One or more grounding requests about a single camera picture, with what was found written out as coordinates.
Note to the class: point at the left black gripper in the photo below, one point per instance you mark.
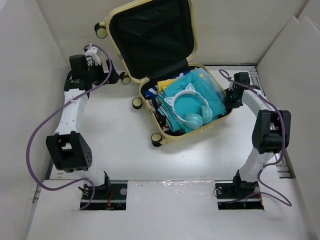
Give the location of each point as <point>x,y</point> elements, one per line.
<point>115,77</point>

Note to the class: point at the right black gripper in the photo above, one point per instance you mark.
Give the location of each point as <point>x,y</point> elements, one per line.
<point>230,104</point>

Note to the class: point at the light blue shirt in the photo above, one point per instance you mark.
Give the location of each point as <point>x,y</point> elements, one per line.
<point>206,76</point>

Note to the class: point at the red white blue shirt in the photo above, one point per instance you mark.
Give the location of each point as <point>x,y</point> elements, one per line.
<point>152,92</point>

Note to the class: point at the teal cloth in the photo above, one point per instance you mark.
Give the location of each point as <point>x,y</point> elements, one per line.
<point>204,84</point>

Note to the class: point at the teal cat-ear headphones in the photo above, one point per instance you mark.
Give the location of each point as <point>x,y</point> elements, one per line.
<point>190,108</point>

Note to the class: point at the yellow cloth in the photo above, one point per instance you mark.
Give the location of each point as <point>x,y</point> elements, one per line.
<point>161,85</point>

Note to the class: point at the yellow suitcase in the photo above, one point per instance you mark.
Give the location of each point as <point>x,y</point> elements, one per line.
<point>155,40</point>

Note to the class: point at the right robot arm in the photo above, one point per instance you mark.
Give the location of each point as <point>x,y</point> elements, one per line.
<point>271,132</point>

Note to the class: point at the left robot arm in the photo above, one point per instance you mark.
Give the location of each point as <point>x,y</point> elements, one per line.
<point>67,147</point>

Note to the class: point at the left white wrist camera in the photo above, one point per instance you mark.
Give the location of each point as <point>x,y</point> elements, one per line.
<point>92,55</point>

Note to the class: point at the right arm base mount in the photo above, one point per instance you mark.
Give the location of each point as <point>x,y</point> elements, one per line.
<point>230,197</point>

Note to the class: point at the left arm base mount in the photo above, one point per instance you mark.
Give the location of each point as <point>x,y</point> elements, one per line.
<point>114,199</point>

